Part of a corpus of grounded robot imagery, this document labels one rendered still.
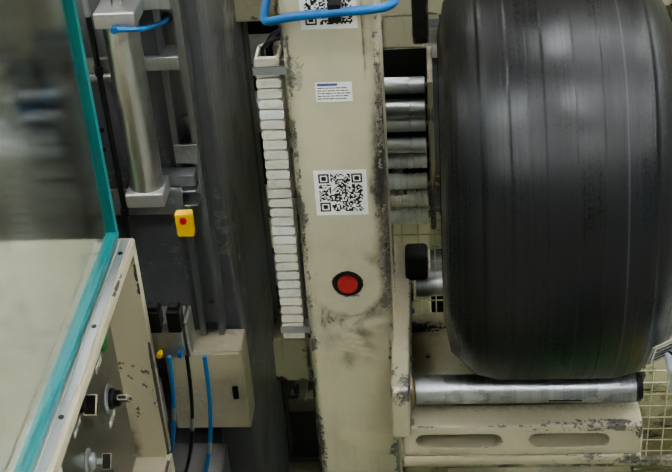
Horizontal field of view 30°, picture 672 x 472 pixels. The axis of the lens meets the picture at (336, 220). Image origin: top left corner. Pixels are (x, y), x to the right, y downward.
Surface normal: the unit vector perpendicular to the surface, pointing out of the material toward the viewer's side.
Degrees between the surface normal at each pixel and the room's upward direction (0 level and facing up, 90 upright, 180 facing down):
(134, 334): 90
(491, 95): 42
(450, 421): 0
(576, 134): 49
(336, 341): 90
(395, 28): 90
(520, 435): 90
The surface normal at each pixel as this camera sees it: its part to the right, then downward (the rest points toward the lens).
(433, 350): -0.07, -0.84
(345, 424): -0.06, 0.54
